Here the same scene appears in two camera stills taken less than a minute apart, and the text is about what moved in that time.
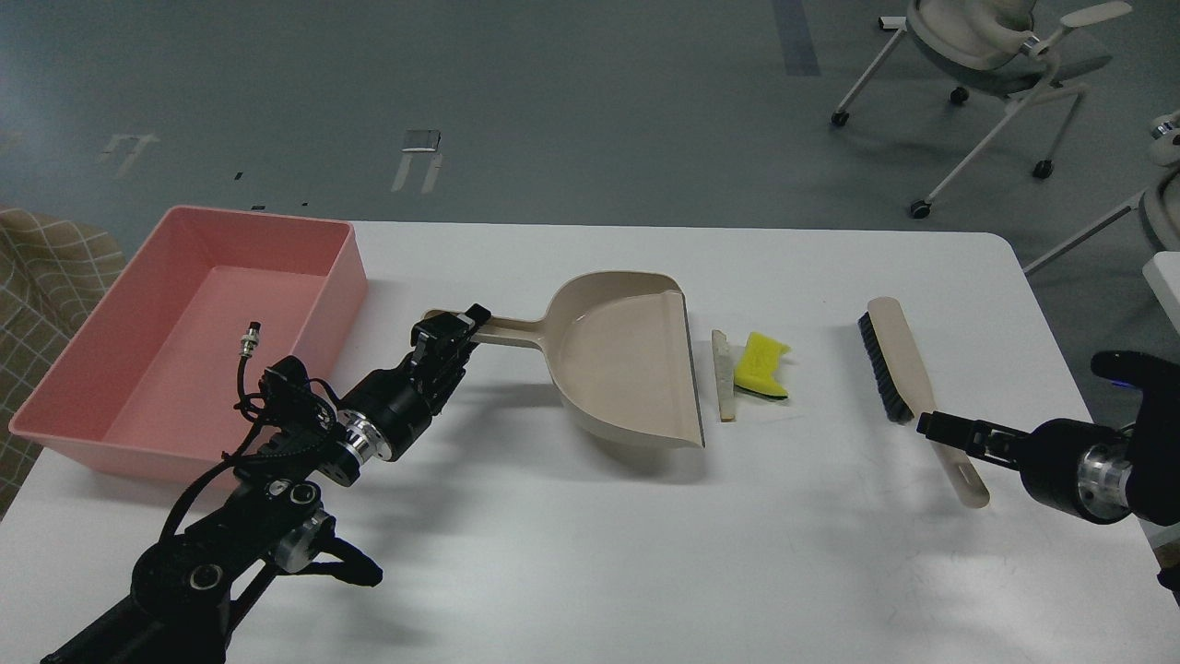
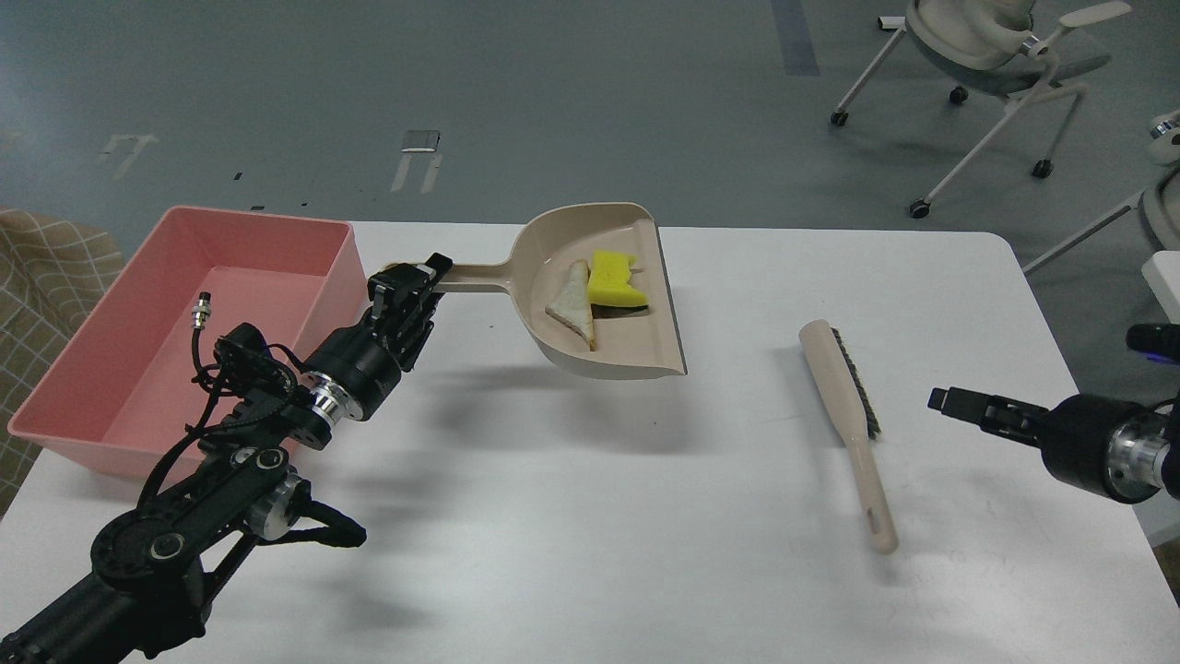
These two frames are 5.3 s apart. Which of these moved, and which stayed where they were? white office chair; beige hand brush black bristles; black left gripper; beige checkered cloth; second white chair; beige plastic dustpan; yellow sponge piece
Moved: beige hand brush black bristles; yellow sponge piece; beige plastic dustpan; black left gripper
Stayed: beige checkered cloth; second white chair; white office chair
